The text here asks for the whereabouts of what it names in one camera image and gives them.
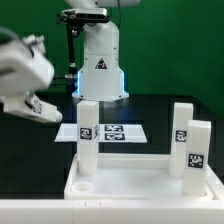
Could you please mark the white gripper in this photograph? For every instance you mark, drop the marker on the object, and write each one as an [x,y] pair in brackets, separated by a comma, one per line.
[23,66]

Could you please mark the white desk top tray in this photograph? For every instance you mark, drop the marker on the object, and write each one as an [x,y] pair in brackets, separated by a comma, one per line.
[124,177]

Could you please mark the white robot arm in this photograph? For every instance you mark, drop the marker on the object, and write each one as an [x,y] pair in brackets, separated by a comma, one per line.
[93,46]

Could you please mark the white L-shaped obstacle fence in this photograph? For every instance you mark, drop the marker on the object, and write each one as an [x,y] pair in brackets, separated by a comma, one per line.
[208,209]

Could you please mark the black camera on stand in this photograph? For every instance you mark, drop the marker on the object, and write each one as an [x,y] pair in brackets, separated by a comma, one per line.
[75,20]

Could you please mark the white marker base plate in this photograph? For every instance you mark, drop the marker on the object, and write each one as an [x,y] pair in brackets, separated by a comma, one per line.
[115,133]

